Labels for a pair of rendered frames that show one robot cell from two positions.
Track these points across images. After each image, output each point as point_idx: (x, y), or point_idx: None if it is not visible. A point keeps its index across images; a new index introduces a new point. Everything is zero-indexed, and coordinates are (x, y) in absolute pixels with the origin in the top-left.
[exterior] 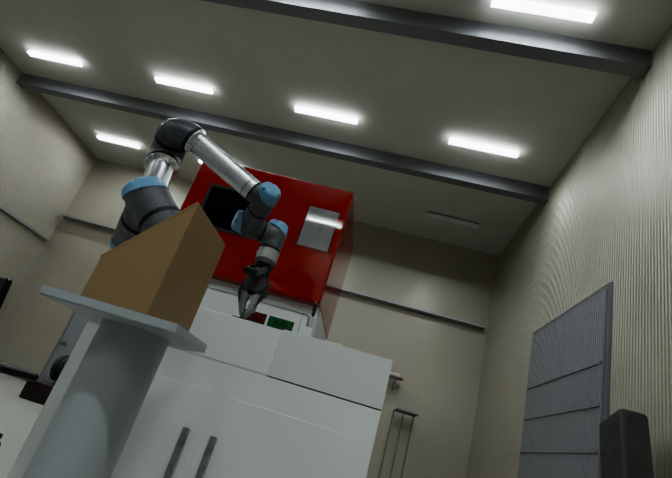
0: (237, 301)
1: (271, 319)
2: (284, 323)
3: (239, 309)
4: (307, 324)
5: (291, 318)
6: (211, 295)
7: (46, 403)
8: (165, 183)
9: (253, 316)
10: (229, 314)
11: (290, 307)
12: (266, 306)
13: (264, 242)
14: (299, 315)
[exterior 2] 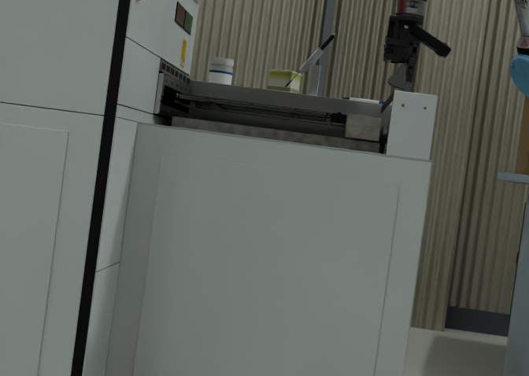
0: None
1: (186, 16)
2: (190, 20)
3: (408, 91)
4: (312, 60)
5: (191, 10)
6: None
7: (415, 281)
8: None
9: (180, 15)
10: (171, 16)
11: None
12: None
13: None
14: (194, 3)
